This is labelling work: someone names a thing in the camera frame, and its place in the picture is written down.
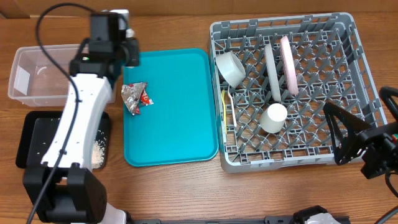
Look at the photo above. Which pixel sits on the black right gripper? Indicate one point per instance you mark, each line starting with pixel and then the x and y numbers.
pixel 383 141

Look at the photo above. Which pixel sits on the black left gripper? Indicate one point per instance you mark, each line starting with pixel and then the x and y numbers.
pixel 133 43

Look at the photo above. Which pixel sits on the red silver snack wrapper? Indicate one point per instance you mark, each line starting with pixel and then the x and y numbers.
pixel 134 96

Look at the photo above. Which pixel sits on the pink plate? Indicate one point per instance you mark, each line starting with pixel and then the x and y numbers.
pixel 289 67

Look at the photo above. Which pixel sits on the white rice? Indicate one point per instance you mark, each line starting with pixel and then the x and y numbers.
pixel 44 131

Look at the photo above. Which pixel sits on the yellow plastic spoon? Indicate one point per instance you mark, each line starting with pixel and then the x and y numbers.
pixel 224 110

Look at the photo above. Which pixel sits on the grey bowl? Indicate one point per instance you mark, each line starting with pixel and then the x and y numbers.
pixel 231 68

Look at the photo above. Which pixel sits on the light grey plate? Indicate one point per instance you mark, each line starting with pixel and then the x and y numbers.
pixel 272 73

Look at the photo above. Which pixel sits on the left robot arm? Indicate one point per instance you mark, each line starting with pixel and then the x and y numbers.
pixel 63 188

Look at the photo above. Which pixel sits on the grey dishwasher rack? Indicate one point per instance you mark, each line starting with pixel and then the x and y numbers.
pixel 330 66

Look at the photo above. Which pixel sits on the teal serving tray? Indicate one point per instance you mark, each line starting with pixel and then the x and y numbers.
pixel 180 125

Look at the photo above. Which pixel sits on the white cup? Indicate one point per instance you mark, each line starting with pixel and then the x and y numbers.
pixel 273 118

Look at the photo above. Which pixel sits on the clear plastic bin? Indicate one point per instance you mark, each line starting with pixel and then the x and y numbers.
pixel 36 82

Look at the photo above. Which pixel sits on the black tray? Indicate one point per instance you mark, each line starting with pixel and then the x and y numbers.
pixel 27 130

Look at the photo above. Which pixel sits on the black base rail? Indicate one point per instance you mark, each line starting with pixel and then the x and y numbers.
pixel 284 219

